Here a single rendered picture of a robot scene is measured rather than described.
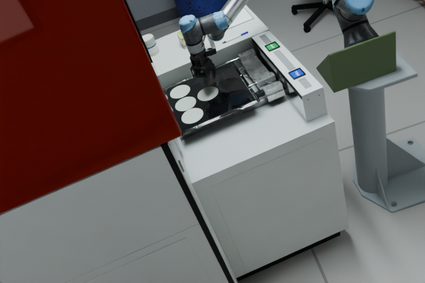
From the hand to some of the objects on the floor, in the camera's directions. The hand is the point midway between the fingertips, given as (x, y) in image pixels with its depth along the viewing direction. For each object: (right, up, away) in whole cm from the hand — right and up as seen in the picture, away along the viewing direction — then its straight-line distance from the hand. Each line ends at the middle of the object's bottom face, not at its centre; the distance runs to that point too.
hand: (211, 83), depth 208 cm
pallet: (+212, +110, +179) cm, 298 cm away
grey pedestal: (+101, -49, +45) cm, 121 cm away
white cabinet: (+30, -62, +60) cm, 92 cm away
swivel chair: (+104, +79, +189) cm, 230 cm away
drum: (0, +74, +229) cm, 240 cm away
